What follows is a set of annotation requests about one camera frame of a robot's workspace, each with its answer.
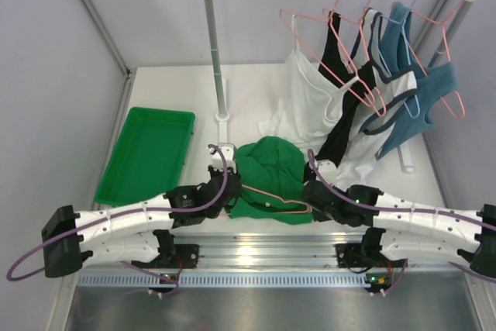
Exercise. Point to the white camisole top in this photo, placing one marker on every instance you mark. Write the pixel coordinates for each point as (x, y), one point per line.
(311, 102)

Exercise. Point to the white rack right foot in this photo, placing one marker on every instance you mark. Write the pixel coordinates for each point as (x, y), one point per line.
(405, 158)

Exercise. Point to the white navy-trimmed tank top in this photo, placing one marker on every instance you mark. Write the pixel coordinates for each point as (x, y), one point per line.
(370, 131)

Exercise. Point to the white rack left foot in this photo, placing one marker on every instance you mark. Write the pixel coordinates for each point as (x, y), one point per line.
(224, 125)

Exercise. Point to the white rack foot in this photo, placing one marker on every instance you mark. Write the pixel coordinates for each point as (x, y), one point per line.
(405, 158)
(224, 125)

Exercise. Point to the green plastic tray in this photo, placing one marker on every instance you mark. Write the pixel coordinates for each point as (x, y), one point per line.
(148, 156)

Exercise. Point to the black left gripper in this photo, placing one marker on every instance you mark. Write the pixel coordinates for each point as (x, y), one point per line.
(232, 185)

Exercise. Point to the aluminium mounting rail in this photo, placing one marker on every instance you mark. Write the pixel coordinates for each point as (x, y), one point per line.
(257, 251)

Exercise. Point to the pink hanger with black top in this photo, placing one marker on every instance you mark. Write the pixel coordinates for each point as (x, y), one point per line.
(360, 44)

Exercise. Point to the pink hanger with camisole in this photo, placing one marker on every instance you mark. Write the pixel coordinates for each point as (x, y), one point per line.
(356, 88)

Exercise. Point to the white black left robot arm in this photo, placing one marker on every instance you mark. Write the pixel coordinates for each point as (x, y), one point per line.
(140, 232)

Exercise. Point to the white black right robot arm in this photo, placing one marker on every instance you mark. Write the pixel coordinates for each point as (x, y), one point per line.
(398, 230)

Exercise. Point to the black tank top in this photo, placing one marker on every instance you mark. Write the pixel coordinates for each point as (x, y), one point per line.
(335, 145)

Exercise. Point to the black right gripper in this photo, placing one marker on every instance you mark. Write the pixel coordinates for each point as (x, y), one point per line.
(320, 216)

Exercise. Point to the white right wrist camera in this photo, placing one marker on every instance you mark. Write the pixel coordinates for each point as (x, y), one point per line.
(324, 170)

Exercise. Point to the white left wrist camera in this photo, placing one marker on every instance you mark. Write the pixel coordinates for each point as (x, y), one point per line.
(223, 154)

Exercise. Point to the blue hanger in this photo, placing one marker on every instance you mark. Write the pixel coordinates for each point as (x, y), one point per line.
(406, 46)

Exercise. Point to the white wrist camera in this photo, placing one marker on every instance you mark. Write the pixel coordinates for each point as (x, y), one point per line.
(223, 154)
(324, 170)

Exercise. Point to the green tank top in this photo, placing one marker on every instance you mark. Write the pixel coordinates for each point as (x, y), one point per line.
(274, 165)

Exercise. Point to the teal tank top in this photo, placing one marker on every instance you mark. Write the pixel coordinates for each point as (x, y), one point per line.
(432, 83)

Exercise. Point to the perforated grey cable duct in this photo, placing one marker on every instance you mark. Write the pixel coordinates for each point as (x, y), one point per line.
(343, 279)

